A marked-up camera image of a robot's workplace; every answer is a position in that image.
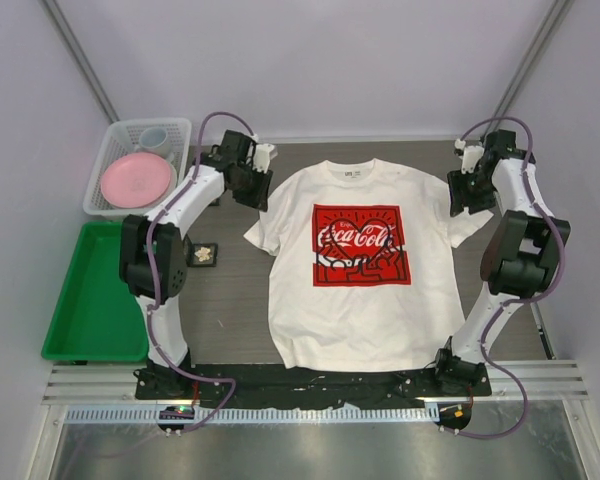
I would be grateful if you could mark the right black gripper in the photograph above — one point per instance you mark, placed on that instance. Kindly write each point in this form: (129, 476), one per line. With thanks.
(460, 198)

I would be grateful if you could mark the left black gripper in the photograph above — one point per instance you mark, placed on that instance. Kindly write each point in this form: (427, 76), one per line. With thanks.
(261, 199)

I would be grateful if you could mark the gold flower brooch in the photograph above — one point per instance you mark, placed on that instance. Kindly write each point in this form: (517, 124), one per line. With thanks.
(203, 254)

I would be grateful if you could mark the white printed t-shirt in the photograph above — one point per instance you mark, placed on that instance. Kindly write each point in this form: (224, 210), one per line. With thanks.
(363, 276)

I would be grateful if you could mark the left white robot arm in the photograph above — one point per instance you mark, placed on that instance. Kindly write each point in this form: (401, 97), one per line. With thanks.
(154, 251)

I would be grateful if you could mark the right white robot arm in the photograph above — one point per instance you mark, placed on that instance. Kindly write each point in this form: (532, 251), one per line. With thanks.
(521, 263)

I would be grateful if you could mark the black brooch box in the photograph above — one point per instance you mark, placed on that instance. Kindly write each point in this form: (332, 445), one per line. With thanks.
(189, 248)

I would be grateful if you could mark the yellow-green plate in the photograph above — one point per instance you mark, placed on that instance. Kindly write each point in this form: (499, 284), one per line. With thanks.
(173, 180)

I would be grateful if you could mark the light blue cup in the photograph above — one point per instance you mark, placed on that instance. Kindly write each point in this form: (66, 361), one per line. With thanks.
(155, 140)

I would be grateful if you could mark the pink plate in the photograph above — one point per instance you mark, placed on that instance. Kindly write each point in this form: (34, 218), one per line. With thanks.
(136, 180)

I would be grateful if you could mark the white plastic basket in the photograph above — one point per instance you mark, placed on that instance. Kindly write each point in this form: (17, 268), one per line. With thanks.
(121, 138)

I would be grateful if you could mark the green plastic tray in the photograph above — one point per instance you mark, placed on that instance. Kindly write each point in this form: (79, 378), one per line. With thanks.
(96, 319)

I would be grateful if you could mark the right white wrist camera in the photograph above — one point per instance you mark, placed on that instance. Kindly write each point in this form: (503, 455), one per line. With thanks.
(470, 155)

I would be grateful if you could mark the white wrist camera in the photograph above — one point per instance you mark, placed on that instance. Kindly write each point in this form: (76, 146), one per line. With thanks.
(470, 155)
(263, 155)

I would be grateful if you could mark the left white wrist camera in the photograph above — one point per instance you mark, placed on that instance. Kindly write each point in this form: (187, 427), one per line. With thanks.
(263, 155)

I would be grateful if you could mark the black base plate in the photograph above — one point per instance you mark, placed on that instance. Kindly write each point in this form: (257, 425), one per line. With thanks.
(262, 386)

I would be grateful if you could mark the white slotted cable duct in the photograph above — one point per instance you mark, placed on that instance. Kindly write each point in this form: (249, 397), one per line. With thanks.
(163, 414)

